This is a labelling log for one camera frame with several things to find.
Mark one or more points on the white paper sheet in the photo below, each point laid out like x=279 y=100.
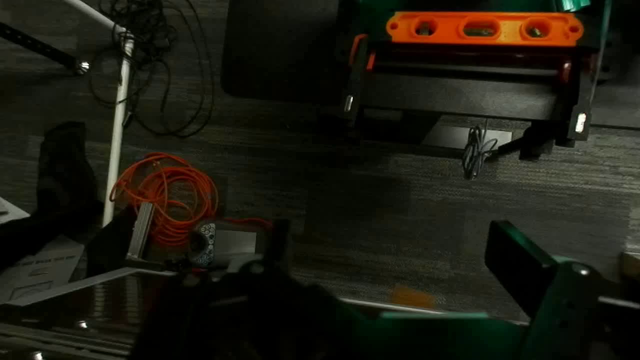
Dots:
x=11 y=210

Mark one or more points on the grey floor plate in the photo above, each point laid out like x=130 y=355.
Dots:
x=450 y=136

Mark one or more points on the orange spirit level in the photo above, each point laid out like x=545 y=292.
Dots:
x=509 y=29

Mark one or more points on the black tool case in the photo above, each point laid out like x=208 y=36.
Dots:
x=466 y=92

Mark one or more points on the black rod silver tip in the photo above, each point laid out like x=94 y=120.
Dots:
x=40 y=44

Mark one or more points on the grey metal bracket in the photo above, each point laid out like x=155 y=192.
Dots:
x=140 y=232

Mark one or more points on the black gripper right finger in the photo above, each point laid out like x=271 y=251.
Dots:
x=523 y=266

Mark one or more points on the black cloth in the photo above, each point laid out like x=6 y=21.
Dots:
x=66 y=173

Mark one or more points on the white stand pole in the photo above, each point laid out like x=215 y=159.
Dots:
x=118 y=120

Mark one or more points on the white printed carton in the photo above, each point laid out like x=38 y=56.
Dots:
x=47 y=266

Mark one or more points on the black floor mat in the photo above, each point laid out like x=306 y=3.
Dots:
x=281 y=53

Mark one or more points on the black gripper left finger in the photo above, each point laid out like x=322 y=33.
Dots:
x=277 y=243

